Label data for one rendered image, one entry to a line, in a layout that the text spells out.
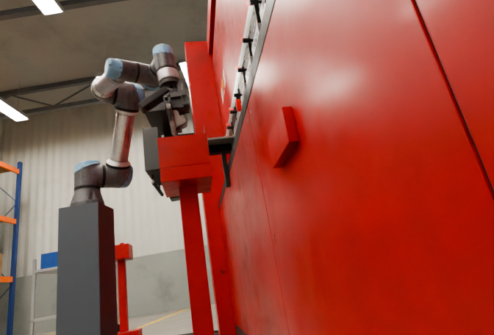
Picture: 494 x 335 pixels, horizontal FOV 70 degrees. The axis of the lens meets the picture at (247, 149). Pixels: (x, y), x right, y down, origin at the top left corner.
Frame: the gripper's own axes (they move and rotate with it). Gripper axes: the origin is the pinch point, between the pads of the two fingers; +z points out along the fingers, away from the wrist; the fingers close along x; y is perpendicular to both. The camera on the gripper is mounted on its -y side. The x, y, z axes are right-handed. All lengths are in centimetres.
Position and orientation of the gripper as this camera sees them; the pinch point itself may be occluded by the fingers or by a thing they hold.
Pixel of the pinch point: (173, 134)
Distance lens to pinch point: 123.8
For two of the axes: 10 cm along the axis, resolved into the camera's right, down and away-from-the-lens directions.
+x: -1.2, 3.7, 9.2
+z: 2.5, 9.1, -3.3
